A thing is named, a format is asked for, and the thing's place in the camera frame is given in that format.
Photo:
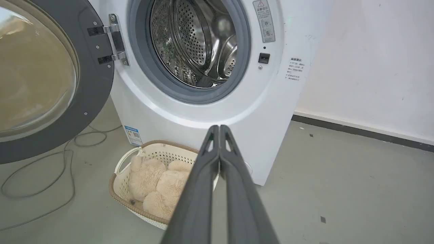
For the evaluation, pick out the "silver door hinge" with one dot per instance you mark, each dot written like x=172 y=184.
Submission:
x=117 y=39

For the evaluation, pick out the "stainless steel perforated drum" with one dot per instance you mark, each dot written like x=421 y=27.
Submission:
x=195 y=40

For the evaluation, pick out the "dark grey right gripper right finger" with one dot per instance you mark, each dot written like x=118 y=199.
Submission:
x=242 y=203

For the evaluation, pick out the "blue energy label sticker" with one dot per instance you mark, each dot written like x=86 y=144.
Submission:
x=133 y=135

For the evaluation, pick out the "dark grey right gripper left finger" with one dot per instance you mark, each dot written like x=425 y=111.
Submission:
x=195 y=203

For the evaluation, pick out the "grey round washing machine door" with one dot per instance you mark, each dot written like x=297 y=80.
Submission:
x=44 y=78

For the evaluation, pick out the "white text instruction sticker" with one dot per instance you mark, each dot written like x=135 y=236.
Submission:
x=295 y=68

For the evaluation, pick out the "white perforated laundry basket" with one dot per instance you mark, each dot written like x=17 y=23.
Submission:
x=120 y=184

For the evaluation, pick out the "grey warning label sticker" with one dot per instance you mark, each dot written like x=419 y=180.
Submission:
x=264 y=21

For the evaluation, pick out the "white front-load washing machine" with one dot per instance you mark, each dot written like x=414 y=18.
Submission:
x=210 y=112

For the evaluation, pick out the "dark grey baseboard strip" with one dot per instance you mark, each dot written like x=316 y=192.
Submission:
x=362 y=131

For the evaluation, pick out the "black door latch socket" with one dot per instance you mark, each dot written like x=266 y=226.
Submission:
x=263 y=58

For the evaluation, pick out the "cream plush teddy bear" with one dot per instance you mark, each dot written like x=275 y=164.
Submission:
x=156 y=184

